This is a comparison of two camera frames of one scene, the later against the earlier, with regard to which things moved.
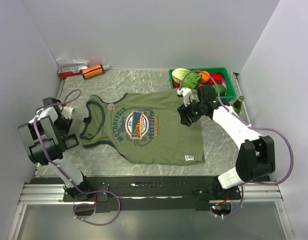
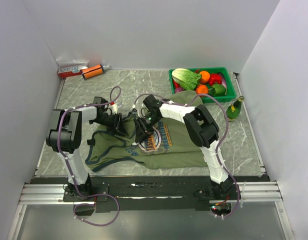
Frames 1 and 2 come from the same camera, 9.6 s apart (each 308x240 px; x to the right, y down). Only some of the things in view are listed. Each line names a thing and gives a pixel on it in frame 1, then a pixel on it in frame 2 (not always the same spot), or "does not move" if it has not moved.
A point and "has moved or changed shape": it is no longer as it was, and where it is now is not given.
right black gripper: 183,111 to 141,135
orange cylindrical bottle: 93,71 does not move
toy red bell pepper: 217,78 does not move
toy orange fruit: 205,77 does not move
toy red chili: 176,85 does not move
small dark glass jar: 237,105 does not move
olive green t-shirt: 146,127 has moved or changed shape
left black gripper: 64,131 to 118,124
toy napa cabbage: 191,80 does not move
